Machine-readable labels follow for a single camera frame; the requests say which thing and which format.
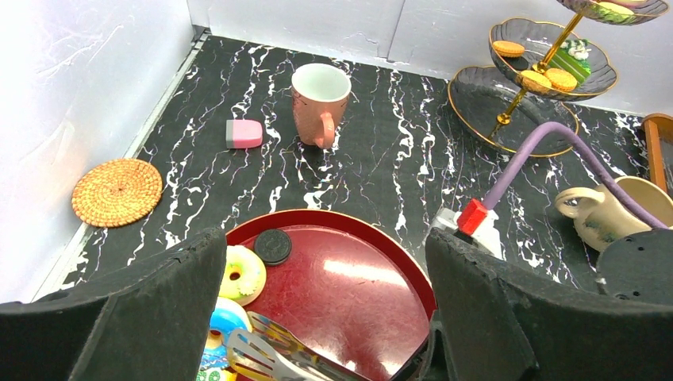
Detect red round tray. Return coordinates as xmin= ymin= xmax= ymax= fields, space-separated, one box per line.
xmin=226 ymin=209 xmax=436 ymax=380

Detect yellow layered cake slice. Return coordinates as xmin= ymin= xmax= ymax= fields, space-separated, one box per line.
xmin=196 ymin=368 xmax=237 ymax=381

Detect beige mug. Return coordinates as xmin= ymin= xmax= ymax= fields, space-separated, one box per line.
xmin=555 ymin=176 xmax=672 ymax=252

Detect pink grey eraser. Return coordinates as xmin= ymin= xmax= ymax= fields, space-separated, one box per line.
xmin=225 ymin=119 xmax=263 ymax=149

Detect green triangular cake slice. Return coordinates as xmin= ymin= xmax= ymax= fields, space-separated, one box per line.
xmin=548 ymin=39 xmax=591 ymax=83

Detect blue white donut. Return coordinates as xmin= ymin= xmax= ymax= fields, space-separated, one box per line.
xmin=200 ymin=298 xmax=252 ymax=371

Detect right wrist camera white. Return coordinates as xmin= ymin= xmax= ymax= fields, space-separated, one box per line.
xmin=430 ymin=198 xmax=505 ymax=260

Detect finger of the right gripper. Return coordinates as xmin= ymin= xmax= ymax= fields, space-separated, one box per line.
xmin=391 ymin=310 xmax=448 ymax=381

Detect yellow frosted donut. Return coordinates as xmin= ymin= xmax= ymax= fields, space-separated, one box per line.
xmin=218 ymin=245 xmax=267 ymax=306

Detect black sandwich cookie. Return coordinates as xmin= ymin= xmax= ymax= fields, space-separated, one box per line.
xmin=503 ymin=56 xmax=530 ymax=71

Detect yellow biscuit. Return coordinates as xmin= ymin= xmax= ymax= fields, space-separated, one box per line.
xmin=544 ymin=67 xmax=579 ymax=92
xmin=519 ymin=70 xmax=552 ymax=93
xmin=491 ymin=40 xmax=525 ymax=58

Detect black cookie upper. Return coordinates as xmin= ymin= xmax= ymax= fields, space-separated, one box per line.
xmin=253 ymin=229 xmax=292 ymax=266

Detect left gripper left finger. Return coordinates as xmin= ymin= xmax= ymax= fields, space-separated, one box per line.
xmin=1 ymin=228 xmax=227 ymax=380

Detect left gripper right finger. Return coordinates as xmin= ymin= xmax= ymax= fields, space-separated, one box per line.
xmin=423 ymin=229 xmax=673 ymax=381

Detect green macaron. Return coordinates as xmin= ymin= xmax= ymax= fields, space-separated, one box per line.
xmin=598 ymin=1 xmax=634 ymax=17

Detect metal tongs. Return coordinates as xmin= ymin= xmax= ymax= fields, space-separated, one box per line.
xmin=226 ymin=311 xmax=366 ymax=380

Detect orange wooden rack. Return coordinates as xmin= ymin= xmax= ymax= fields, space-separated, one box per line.
xmin=641 ymin=113 xmax=672 ymax=196

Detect pink mug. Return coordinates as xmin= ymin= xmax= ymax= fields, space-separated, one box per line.
xmin=291 ymin=63 xmax=352 ymax=149

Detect woven coaster left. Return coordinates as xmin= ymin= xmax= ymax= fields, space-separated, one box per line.
xmin=71 ymin=158 xmax=163 ymax=228

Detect three-tier glass cake stand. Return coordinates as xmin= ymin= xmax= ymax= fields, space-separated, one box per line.
xmin=448 ymin=1 xmax=669 ymax=154

